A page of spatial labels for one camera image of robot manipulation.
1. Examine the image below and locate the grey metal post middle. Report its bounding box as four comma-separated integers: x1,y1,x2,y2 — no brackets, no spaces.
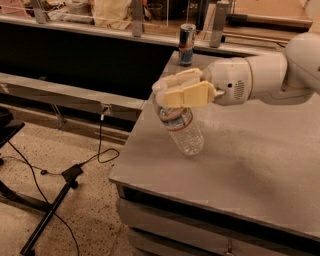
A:
132,0,143,37

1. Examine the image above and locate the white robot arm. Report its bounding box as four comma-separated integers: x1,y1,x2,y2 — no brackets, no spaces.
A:
152,32,320,108

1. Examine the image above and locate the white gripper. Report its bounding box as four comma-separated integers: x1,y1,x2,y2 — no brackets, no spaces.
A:
152,57,252,108

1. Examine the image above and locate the grey table drawer front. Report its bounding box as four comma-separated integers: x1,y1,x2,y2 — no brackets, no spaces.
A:
116,199,320,256

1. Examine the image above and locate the silver blue energy drink can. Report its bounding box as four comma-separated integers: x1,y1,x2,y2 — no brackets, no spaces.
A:
179,23,196,66

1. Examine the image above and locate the grey metal post right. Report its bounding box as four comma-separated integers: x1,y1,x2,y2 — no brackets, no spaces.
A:
210,0,229,48

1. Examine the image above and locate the cream cloth bag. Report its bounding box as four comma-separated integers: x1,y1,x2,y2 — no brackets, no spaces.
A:
93,0,132,30

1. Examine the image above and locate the grey metal post left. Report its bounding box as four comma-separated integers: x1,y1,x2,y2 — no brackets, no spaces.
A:
30,0,48,24

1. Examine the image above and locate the grey metal rail beam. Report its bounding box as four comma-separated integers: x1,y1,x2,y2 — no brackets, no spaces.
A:
0,73,145,121

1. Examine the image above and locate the grey metal post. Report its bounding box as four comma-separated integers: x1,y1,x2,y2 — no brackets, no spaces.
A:
210,0,229,48
132,0,143,37
30,0,48,24

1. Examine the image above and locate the black metal floor stand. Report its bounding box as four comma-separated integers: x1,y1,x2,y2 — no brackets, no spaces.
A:
0,107,83,256

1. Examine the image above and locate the clear plastic water bottle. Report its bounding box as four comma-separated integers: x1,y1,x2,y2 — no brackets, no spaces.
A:
151,79,206,157

